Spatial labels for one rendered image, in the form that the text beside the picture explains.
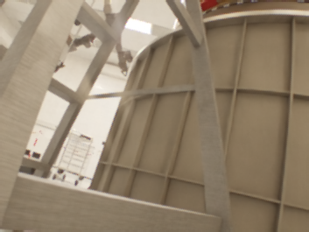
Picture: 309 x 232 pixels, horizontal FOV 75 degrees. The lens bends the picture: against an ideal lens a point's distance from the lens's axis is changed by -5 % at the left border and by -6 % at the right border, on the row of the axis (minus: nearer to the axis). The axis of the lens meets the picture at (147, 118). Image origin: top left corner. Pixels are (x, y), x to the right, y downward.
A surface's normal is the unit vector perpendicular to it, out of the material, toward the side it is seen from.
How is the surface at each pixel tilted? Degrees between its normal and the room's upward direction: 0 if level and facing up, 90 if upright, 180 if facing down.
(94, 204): 90
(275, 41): 90
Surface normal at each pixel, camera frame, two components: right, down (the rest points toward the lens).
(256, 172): -0.33, -0.39
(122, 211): 0.79, 0.04
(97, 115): 0.06, -0.30
